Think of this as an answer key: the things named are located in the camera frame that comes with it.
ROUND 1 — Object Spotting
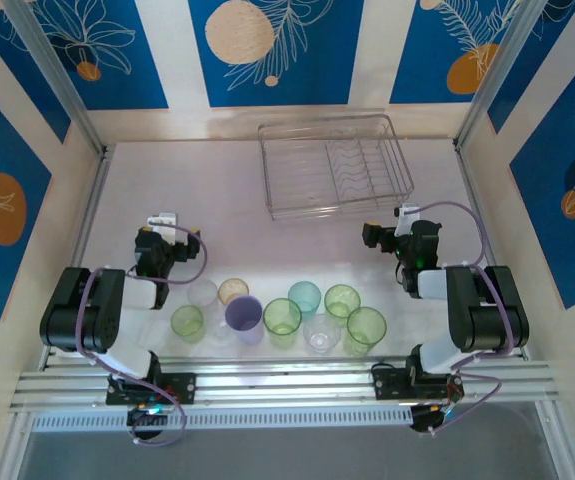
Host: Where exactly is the amber translucent plastic cup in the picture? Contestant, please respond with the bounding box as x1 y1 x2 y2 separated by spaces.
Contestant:
217 277 251 307

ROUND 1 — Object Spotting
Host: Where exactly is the green translucent plastic cup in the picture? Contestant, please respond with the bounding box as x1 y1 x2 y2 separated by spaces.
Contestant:
344 306 388 357
323 284 362 320
262 297 303 350

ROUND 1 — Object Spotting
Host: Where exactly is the small green translucent cup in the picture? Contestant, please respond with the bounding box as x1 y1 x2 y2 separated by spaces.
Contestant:
170 304 206 345

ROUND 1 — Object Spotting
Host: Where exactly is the metal wire dish rack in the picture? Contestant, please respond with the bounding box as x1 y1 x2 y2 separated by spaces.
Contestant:
257 113 416 222

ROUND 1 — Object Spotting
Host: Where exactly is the purple plastic cup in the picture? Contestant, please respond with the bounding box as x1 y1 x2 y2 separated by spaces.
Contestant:
224 294 264 345

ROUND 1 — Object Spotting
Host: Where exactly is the teal translucent plastic cup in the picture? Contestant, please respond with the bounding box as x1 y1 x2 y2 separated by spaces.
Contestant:
287 280 323 321

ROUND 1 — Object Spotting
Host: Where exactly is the black connector box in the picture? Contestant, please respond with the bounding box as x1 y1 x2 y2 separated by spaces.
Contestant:
409 403 451 437
125 405 168 441

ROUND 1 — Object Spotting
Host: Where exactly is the aluminium mounting beam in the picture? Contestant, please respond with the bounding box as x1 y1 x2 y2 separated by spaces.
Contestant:
9 357 566 415

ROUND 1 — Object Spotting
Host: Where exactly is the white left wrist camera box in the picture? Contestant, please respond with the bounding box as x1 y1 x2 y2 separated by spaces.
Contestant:
146 211 189 246

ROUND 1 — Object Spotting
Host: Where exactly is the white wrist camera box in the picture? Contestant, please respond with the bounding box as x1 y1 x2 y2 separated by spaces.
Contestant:
394 202 422 236
146 211 189 246

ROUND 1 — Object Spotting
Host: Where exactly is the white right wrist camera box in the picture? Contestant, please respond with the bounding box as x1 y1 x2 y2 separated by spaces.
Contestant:
394 202 422 236

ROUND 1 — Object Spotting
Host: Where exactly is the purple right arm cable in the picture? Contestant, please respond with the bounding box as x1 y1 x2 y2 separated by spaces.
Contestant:
414 200 513 439

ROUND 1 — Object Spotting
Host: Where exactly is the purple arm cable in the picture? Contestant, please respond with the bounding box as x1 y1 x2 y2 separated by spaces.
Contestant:
414 200 513 439
75 224 211 449

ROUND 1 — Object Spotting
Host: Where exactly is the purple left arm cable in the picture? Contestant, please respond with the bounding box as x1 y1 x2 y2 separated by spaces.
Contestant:
75 224 211 449

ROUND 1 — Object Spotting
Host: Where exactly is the aluminium frame post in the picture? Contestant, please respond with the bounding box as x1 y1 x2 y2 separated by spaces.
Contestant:
4 0 113 159
454 0 551 150

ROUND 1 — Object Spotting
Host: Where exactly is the white slotted cable duct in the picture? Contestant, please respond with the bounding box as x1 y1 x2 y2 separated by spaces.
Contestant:
30 405 414 434

